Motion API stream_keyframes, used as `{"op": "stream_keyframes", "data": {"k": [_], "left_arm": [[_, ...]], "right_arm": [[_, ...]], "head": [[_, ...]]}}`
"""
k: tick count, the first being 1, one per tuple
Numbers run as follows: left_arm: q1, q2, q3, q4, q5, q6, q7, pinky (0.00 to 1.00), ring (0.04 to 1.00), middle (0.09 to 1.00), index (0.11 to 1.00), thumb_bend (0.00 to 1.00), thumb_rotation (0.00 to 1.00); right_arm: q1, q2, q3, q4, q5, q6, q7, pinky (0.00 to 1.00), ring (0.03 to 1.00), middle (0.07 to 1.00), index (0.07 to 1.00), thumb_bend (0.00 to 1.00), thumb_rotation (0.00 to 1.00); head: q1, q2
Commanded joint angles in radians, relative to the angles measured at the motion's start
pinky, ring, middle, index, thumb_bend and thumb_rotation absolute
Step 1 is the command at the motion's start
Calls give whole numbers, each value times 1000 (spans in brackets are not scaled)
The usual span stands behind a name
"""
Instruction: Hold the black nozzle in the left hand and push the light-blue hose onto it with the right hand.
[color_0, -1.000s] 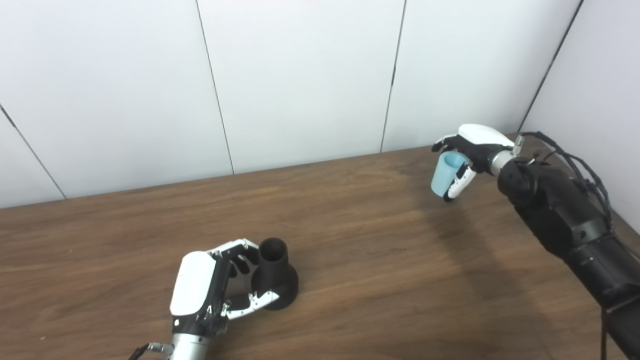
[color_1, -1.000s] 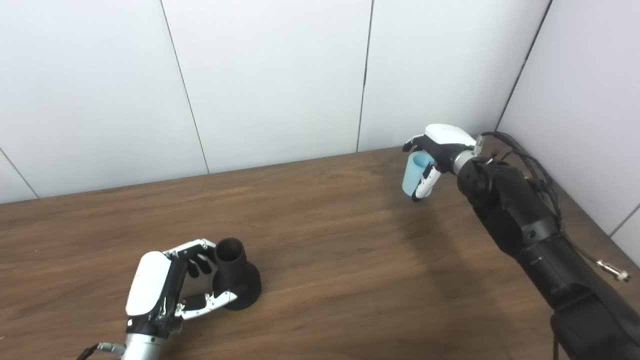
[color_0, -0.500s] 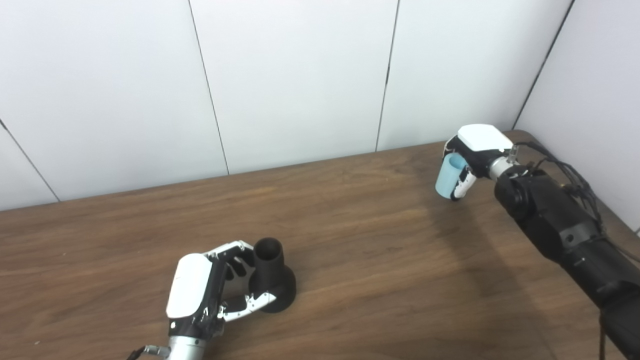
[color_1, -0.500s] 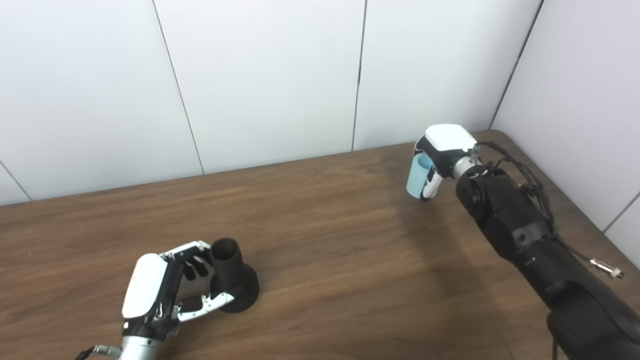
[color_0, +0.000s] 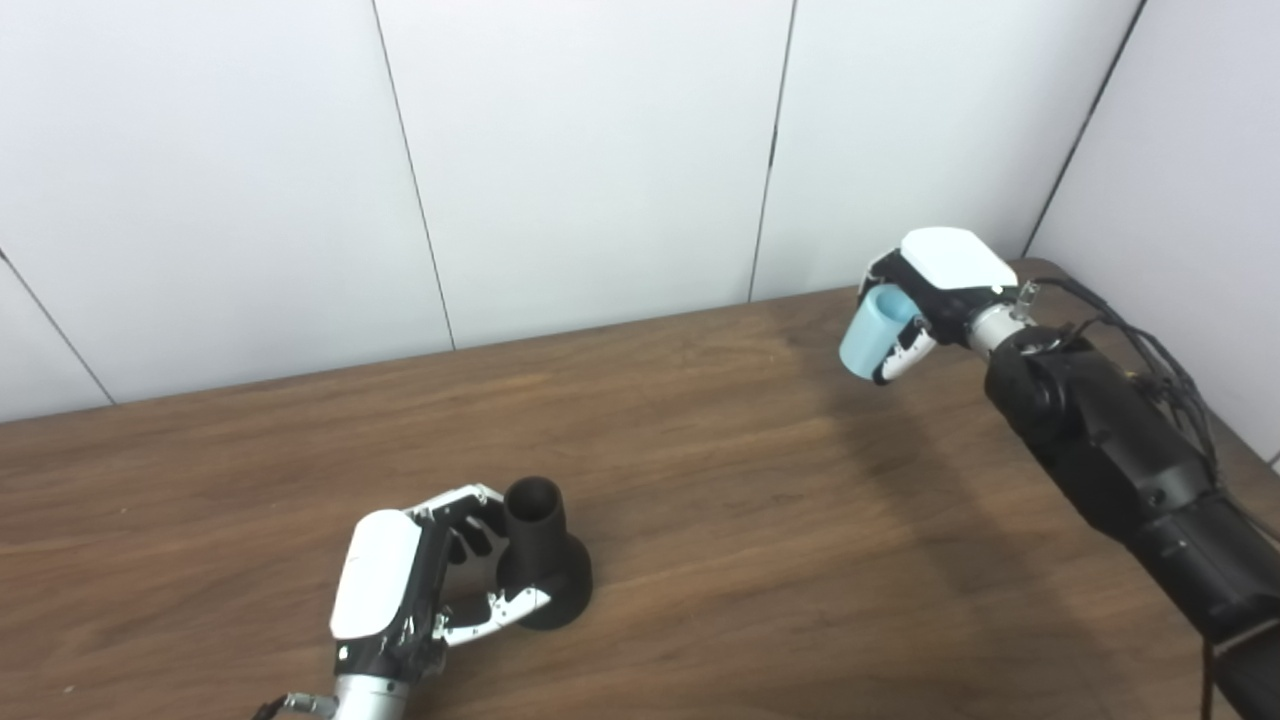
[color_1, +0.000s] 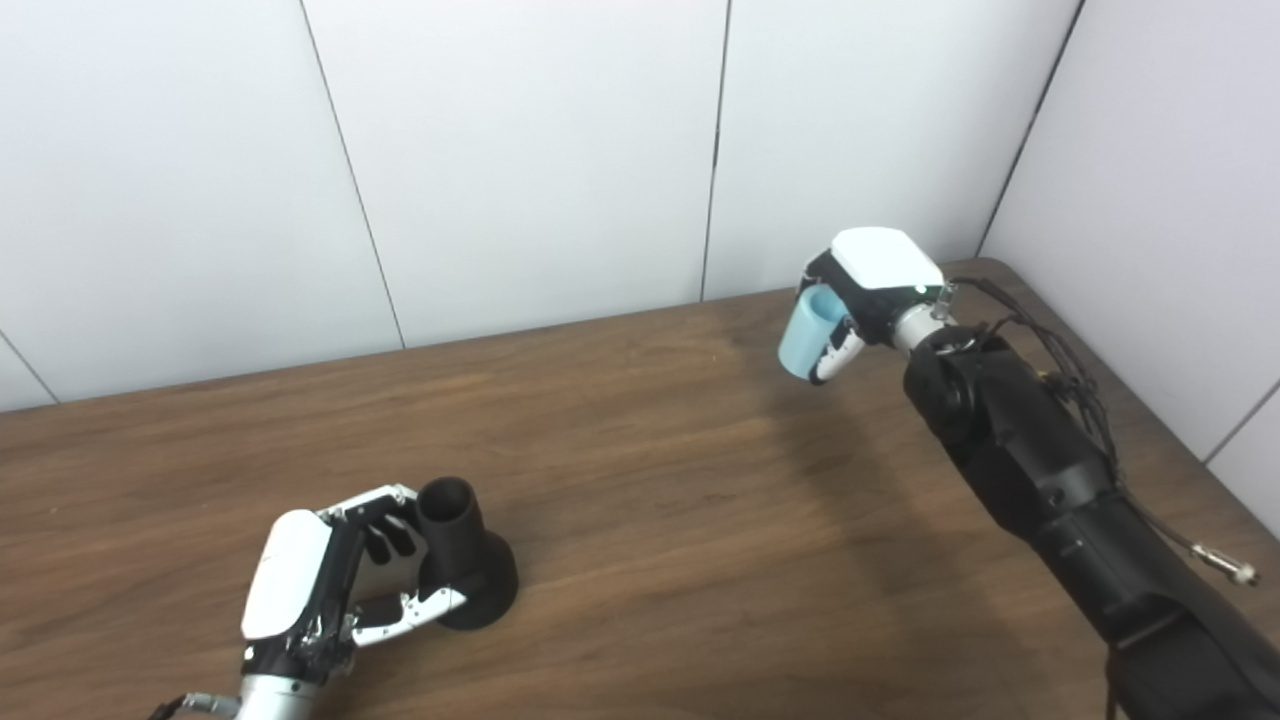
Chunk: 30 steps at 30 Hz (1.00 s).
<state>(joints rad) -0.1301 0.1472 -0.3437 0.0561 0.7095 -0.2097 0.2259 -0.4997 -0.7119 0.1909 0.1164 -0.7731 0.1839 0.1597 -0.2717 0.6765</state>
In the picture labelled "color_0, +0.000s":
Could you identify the black flared nozzle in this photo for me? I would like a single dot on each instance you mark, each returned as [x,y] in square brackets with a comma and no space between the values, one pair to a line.
[540,540]

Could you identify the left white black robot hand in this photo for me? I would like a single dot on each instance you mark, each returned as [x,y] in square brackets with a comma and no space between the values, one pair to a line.
[375,580]

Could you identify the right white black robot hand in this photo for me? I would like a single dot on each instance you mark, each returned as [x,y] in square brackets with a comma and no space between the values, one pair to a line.
[955,265]

